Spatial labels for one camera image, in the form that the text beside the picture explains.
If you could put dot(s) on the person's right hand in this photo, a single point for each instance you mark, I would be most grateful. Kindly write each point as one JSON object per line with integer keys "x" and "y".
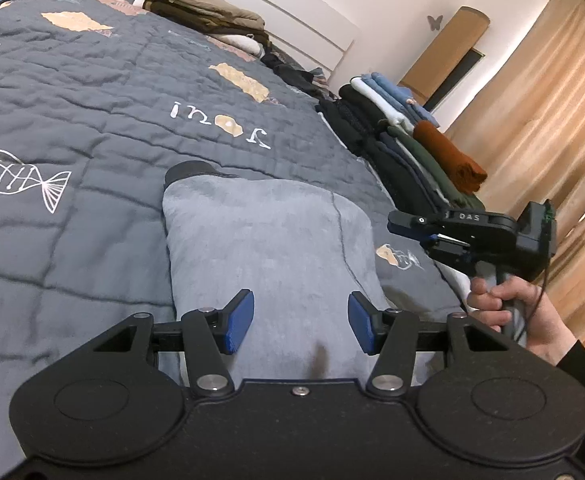
{"x": 542, "y": 320}

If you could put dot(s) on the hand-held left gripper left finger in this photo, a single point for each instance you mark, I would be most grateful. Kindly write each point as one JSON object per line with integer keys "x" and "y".
{"x": 237, "y": 320}

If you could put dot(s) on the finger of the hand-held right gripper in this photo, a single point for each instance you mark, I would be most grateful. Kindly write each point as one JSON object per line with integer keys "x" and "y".
{"x": 450, "y": 250}
{"x": 412, "y": 222}

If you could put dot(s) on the dark grey printed quilt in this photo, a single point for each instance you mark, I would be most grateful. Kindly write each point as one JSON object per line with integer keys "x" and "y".
{"x": 97, "y": 100}

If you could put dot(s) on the grey sweatshirt with black trim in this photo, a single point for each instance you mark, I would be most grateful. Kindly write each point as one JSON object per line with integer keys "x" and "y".
{"x": 262, "y": 240}

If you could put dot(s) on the stack of folded clothes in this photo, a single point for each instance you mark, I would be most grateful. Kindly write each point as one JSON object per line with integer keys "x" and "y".
{"x": 402, "y": 145}

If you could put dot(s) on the pile of black clothes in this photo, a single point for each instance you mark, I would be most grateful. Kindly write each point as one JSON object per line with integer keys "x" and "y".
{"x": 295, "y": 75}

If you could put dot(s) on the white folded cloth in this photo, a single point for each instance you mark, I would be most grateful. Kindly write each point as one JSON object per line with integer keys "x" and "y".
{"x": 456, "y": 282}

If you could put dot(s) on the butterfly wall decal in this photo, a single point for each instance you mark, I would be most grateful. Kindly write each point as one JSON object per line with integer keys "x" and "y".
{"x": 435, "y": 22}

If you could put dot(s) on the dark brown folded garment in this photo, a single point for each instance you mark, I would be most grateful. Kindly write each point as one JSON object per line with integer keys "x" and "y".
{"x": 202, "y": 22}

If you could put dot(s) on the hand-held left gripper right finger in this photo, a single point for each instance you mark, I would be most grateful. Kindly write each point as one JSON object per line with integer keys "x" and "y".
{"x": 365, "y": 322}

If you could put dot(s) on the white bed headboard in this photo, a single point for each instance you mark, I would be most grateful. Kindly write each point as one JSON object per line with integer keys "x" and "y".
{"x": 292, "y": 25}

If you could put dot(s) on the beige curtain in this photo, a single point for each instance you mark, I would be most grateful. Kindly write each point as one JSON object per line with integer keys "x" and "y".
{"x": 547, "y": 135}

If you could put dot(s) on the white folded garment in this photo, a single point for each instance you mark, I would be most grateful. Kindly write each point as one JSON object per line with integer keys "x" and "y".
{"x": 240, "y": 45}

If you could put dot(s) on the dark framed panel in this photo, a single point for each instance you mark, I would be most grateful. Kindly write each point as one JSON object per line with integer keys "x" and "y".
{"x": 457, "y": 80}

